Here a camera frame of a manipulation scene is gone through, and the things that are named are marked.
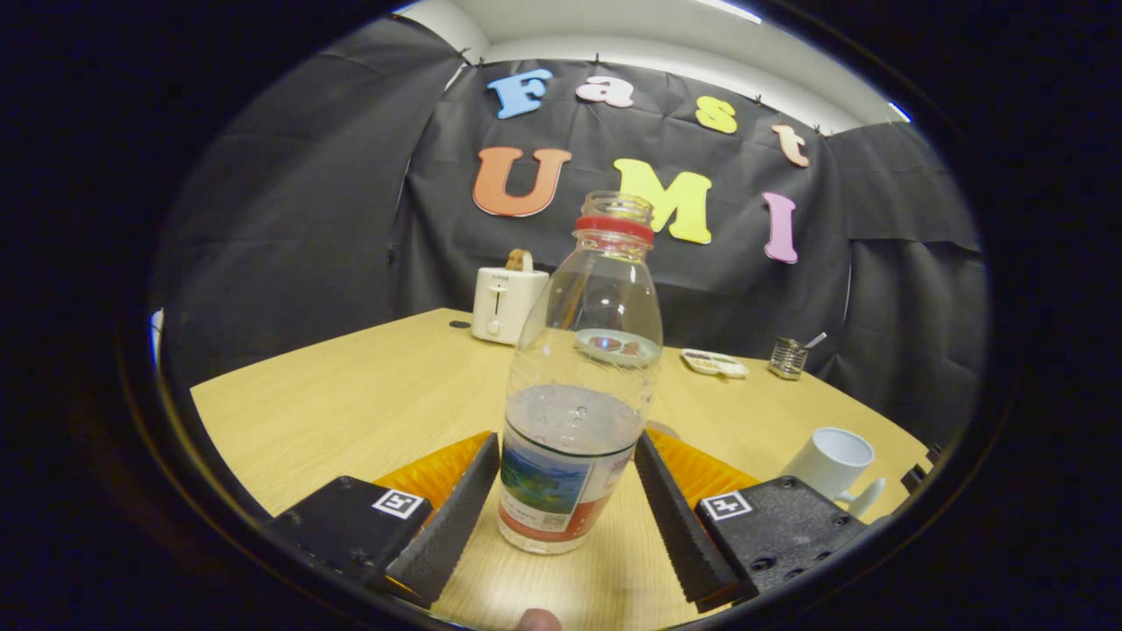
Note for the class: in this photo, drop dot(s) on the metal spoon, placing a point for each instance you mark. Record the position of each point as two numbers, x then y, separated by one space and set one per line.
816 339

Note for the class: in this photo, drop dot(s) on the black backdrop cloth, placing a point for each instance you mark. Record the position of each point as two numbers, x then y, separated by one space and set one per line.
289 219

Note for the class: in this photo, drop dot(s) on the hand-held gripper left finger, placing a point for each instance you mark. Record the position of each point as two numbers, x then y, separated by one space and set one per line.
456 517

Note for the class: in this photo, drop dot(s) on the white toaster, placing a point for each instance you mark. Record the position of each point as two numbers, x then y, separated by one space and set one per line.
504 302

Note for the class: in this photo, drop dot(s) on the white cup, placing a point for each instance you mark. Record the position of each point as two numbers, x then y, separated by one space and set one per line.
828 464

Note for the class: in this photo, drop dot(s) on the small glass jar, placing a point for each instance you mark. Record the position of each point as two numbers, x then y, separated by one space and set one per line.
787 361

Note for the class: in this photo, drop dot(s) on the wooden table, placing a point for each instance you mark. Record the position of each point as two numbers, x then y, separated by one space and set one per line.
368 394

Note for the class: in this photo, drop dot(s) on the white divided condiment dish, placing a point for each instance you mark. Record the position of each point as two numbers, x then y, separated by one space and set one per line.
714 364

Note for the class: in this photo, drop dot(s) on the light green plate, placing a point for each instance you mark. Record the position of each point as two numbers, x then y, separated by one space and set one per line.
614 355

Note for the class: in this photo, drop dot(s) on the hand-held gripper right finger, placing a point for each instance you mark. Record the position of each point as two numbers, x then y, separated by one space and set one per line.
679 517

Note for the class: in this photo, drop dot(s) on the small ceiling light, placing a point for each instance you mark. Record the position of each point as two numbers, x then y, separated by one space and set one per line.
899 112

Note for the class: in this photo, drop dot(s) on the bread slice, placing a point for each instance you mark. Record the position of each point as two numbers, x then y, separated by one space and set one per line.
519 260

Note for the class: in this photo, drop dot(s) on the clear plastic juice bottle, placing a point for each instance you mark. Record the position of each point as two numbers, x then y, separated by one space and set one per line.
578 412

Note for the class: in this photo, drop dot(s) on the long ceiling light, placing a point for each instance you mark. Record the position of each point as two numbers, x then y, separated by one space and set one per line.
732 10

